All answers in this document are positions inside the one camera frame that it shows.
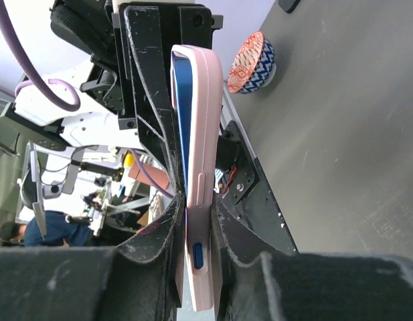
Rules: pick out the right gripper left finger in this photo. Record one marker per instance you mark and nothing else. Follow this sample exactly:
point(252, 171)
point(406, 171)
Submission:
point(133, 281)

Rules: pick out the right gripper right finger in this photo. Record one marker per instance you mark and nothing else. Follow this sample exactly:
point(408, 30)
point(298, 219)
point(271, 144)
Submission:
point(255, 281)

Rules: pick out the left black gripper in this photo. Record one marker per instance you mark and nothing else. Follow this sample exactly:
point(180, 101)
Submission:
point(144, 33)

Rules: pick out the dark blue phone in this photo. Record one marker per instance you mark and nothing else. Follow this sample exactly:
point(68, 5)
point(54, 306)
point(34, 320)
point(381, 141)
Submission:
point(194, 182)

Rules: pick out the pink phone case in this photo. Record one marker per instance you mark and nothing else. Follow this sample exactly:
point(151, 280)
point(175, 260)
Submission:
point(206, 110)

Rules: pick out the black phone at left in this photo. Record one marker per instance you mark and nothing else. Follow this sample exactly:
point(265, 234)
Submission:
point(288, 6)

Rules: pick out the red patterned bowl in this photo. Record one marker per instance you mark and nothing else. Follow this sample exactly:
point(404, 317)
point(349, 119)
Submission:
point(254, 65)

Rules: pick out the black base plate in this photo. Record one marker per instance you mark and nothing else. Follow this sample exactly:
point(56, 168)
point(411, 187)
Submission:
point(246, 192)

